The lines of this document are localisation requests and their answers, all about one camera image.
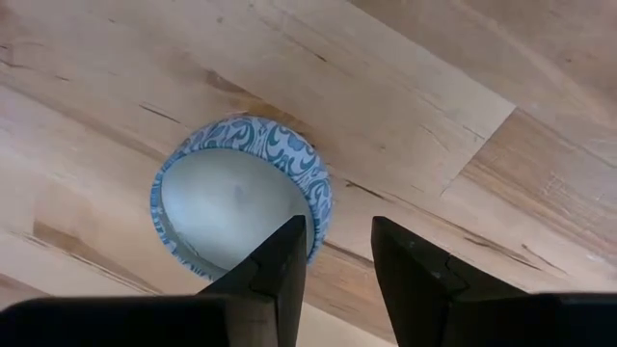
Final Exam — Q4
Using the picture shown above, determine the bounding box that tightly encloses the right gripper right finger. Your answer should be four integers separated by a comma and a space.
371, 215, 529, 347

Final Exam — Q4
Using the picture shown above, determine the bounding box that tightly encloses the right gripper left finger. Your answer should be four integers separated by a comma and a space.
198, 215, 309, 347

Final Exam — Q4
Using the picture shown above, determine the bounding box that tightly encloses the light blue patterned candle tin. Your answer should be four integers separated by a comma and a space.
149, 114, 335, 281

